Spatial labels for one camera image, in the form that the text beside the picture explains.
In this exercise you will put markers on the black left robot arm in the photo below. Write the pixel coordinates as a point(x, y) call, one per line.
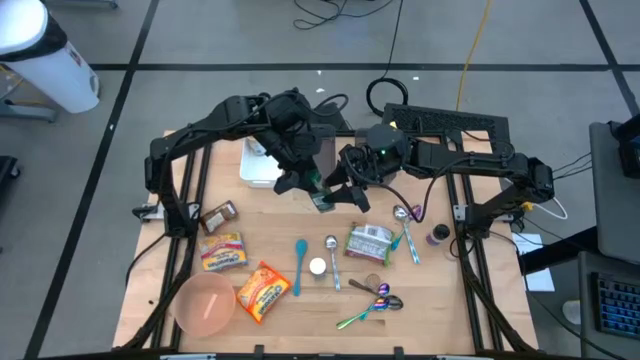
point(200, 127)

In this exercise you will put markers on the grey monitor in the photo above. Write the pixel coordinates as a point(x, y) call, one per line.
point(617, 200)

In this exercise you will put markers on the purple jar black lid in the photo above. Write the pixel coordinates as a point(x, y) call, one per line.
point(440, 232)

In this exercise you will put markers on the white round cap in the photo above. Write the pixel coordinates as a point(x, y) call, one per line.
point(317, 266)

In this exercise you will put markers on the white computer mouse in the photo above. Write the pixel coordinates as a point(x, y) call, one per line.
point(572, 311)

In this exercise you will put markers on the white plastic bin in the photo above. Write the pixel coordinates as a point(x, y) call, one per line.
point(255, 172)

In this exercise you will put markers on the yellow blue Maruchan ramen packet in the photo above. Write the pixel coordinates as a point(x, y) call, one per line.
point(223, 252)

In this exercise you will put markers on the black computer box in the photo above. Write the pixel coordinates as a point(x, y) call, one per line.
point(630, 150)

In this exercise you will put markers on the rainbow iridescent spoon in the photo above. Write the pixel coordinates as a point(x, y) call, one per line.
point(380, 303)

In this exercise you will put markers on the green-lidded spice jar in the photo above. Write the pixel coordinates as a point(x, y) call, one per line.
point(322, 201)

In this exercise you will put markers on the black perforated metal case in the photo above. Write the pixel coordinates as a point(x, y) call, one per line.
point(450, 120)

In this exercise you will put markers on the pink translucent bowl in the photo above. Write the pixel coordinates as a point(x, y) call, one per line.
point(200, 307)

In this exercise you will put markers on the teal plastic spoon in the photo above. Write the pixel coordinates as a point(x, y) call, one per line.
point(300, 247)

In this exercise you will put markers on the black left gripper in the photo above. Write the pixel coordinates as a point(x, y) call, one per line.
point(297, 150)

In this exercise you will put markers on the white trash can black bag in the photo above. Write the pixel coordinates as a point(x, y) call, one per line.
point(55, 75)

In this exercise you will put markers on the saffron jar cork lid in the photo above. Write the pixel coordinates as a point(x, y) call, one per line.
point(372, 281)

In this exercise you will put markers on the orange Maruchan ramen packet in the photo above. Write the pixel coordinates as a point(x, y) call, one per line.
point(264, 292)

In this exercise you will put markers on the white metal bracket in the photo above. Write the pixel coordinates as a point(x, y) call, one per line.
point(187, 357)

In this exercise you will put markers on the white paper sheet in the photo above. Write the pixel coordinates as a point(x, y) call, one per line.
point(537, 280)

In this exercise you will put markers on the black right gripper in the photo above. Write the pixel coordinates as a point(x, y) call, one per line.
point(367, 165)

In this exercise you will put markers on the dark purple spoon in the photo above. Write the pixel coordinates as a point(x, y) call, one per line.
point(383, 288)

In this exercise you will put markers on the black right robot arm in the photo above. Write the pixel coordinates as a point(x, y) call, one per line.
point(480, 162)

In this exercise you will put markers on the grey desk foot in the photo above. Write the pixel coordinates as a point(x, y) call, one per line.
point(30, 112)

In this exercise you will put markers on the lime chili shrimp ramen packet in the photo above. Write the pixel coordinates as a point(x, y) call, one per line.
point(369, 244)

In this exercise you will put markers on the backlit keyboard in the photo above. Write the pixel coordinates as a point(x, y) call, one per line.
point(617, 305)

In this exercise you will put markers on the brown snack packet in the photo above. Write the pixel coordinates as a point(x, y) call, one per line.
point(218, 217)

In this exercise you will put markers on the purple iridescent spoon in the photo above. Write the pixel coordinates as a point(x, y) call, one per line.
point(415, 212)

